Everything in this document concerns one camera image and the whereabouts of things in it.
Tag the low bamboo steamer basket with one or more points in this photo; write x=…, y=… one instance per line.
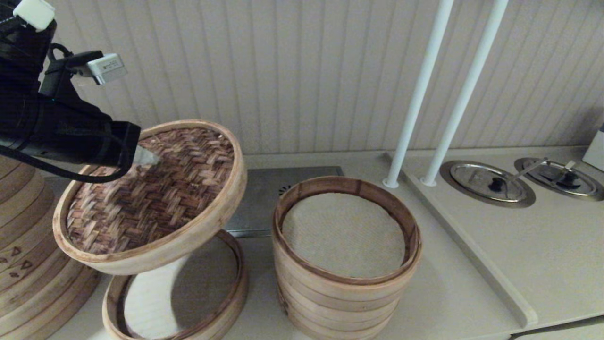
x=238, y=293

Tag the white container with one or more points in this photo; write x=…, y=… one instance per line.
x=596, y=152

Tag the bamboo steamer basket stack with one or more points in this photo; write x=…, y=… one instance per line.
x=330, y=307

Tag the steel pot lid black knob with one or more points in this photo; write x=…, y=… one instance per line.
x=473, y=176
x=581, y=185

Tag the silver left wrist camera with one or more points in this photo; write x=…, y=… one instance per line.
x=108, y=68

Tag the white metal pole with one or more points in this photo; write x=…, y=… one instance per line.
x=421, y=85
x=468, y=85

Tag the perforated stainless steel panel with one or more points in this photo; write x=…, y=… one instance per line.
x=264, y=203

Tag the white steamer liner cloth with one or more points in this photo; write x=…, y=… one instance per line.
x=155, y=302

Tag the tall bamboo steamer stack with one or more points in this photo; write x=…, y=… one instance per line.
x=28, y=264

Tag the grey steamer liner cloth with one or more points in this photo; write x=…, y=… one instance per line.
x=344, y=236

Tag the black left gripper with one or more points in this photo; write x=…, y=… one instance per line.
x=80, y=134

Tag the woven bamboo steamer lid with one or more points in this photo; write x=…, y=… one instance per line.
x=155, y=198

